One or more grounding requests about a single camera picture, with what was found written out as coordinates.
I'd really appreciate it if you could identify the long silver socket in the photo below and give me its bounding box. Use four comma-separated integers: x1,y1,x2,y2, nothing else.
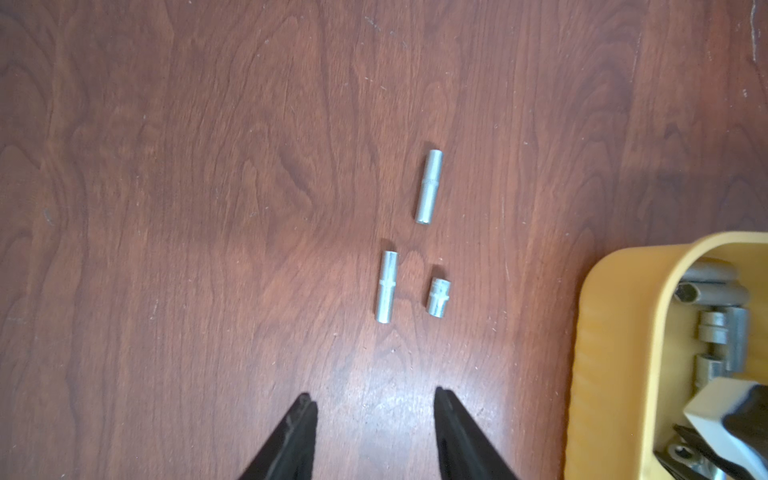
674,282,750,307

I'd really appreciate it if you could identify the yellow plastic storage box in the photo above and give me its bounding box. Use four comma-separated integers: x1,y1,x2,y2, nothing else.
563,231,767,479

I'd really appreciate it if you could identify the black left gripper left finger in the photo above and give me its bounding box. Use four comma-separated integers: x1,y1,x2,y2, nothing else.
239,392,318,480

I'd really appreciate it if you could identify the short silver socket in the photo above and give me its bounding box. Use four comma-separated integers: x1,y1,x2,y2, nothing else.
697,310,729,345
427,277,451,318

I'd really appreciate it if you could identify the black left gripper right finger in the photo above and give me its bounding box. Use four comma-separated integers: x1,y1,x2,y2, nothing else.
434,387,517,480

